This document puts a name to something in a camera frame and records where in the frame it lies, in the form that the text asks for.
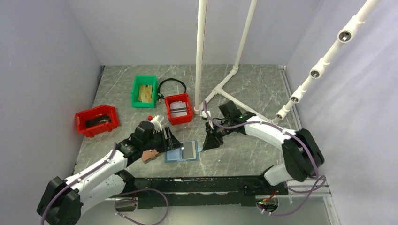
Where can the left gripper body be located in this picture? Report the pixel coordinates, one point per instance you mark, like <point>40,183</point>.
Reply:
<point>160,143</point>

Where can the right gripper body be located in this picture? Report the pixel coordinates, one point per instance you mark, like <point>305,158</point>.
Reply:
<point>216,131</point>

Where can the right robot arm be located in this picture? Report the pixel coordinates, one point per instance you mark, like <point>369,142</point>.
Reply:
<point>301,154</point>

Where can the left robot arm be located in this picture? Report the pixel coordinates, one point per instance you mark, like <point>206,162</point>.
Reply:
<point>64,201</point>

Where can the brown card holder front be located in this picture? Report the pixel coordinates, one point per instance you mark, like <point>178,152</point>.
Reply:
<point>149,155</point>

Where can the white card in red bin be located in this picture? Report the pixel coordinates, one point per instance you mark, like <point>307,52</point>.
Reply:
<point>178,109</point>

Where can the small red plastic bin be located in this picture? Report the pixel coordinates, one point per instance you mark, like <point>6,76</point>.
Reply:
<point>179,120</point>

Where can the green plastic bin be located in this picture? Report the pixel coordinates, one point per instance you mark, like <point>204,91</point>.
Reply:
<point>144,80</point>

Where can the large red plastic bin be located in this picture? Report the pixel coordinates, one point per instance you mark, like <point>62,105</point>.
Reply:
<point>97,120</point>

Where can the white pipe with sockets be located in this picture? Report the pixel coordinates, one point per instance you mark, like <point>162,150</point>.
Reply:
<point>344,36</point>

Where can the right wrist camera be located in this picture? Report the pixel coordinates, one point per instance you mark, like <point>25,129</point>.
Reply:
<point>205,115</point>

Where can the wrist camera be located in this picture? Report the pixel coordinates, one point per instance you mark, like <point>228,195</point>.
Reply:
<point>205,115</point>
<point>157,121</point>

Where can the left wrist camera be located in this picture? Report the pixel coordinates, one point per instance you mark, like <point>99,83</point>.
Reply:
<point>157,121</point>

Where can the white pvc pipe frame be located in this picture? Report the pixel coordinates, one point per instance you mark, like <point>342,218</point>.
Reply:
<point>232,12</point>

